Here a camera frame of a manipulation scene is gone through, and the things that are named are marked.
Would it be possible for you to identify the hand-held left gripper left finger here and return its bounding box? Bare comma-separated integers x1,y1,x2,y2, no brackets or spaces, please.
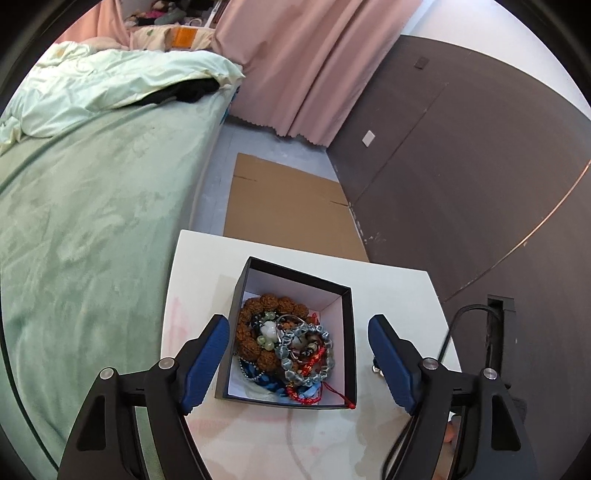
58,314,230,480

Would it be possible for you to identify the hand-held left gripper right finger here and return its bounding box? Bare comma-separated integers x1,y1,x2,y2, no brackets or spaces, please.
368,315,539,480

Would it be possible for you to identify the black jewelry box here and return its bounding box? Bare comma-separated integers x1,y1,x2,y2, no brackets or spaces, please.
215,257,360,411

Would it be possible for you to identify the brown seed bead bracelet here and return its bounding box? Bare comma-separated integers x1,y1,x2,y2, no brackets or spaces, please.
236,293,297,373

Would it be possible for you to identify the bed with green sheet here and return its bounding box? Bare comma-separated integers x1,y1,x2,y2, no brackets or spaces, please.
0,99,232,462

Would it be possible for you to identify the flat cardboard sheet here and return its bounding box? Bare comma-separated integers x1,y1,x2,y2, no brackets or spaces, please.
224,153,370,263

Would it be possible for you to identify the black cloth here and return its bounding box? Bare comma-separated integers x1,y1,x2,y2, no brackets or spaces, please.
139,79,221,106

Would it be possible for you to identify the pale green duvet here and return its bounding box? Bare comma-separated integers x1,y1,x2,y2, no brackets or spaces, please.
0,41,245,149

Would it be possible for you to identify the wide pink curtain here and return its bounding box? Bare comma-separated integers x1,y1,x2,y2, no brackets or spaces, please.
212,0,411,148

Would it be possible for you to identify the cream printed pillow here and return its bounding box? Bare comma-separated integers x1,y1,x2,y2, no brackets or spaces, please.
127,25,218,52

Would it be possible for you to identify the pile of plush toys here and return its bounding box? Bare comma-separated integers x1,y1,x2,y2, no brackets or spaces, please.
127,0,206,27

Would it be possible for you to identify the narrow pink curtain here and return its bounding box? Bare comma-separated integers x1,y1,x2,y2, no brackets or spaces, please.
60,0,134,49

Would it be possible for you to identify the red string bracelet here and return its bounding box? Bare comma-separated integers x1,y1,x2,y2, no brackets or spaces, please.
284,313,357,409

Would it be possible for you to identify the black power cable with plug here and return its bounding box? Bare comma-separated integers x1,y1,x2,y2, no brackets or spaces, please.
436,298,509,370

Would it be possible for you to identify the blue braided cord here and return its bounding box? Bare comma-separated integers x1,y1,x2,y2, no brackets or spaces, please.
244,364,321,403

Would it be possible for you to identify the white jade bead bracelet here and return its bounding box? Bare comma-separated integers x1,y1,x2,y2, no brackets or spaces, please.
252,314,283,348

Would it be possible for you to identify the clear glass bead bracelet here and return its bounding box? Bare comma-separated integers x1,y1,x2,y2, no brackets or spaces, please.
274,323,336,384

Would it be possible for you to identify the thin black cable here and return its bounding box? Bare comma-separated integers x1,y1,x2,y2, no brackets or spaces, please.
381,411,419,480

